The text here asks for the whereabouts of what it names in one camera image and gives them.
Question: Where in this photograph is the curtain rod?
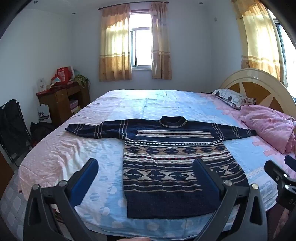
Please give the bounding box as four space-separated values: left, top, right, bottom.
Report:
98 1 167 10

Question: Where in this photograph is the yellow curtain panel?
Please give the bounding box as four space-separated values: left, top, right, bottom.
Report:
99 3 132 82
149 2 173 80

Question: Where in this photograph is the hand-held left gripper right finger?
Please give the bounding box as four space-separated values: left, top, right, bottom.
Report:
193 158 269 241

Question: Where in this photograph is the large side window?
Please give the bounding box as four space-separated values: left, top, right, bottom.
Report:
273 19 296 98

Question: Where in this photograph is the patterned pillow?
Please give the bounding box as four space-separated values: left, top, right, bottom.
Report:
211 89 257 110

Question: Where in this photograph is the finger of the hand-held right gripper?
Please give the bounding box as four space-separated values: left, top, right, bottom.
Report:
284 155 296 173
264 160 290 183

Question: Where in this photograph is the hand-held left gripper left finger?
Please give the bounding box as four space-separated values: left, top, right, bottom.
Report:
23 158 100 241

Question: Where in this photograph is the pink box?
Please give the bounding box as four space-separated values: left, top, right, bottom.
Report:
69 100 80 114

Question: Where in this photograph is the black folding chair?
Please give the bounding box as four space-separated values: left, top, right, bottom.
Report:
0 99 32 167

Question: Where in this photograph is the sliding window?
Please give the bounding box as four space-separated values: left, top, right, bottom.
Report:
128 11 153 70

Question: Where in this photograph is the red cloth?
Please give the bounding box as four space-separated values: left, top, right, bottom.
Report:
49 82 75 92

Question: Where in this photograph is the wide yellow curtain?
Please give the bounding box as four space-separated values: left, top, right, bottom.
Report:
231 0 288 87

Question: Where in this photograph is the navy patterned knit sweater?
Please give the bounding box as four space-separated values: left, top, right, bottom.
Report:
65 116 258 219

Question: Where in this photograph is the wooden cabinet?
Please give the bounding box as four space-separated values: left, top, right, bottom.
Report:
36 80 91 127

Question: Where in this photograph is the cream and wood headboard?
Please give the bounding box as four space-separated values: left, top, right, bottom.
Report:
218 68 296 116

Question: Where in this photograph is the red gift bag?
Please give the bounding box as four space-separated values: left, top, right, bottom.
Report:
55 67 73 82

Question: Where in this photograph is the pink blanket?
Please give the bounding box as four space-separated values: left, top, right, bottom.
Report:
239 105 296 154

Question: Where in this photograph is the bed with printed sheet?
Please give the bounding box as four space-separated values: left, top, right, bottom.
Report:
0 89 296 239

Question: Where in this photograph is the black bag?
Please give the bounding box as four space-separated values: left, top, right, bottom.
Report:
30 122 56 146

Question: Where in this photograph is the white bag with crown print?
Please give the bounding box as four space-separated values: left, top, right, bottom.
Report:
38 105 52 123

